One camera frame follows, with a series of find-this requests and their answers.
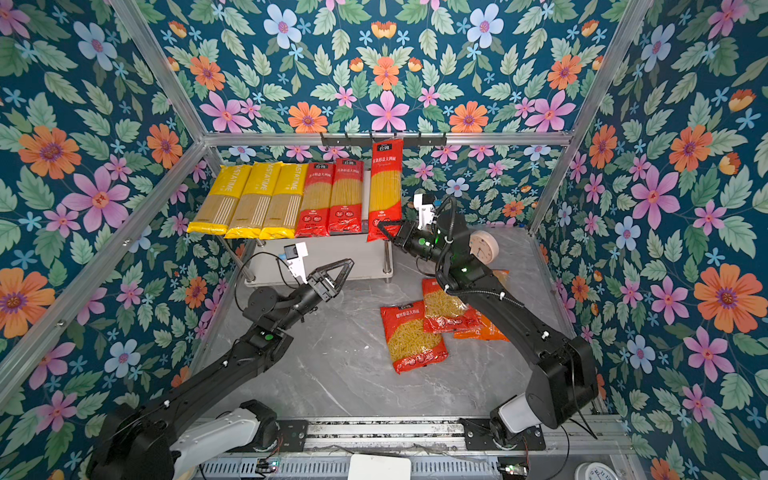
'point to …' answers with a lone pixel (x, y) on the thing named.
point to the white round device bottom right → (595, 470)
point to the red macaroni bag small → (443, 312)
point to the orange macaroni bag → (488, 331)
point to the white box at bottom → (376, 467)
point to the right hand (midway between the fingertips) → (380, 223)
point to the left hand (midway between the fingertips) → (350, 261)
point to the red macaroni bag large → (409, 344)
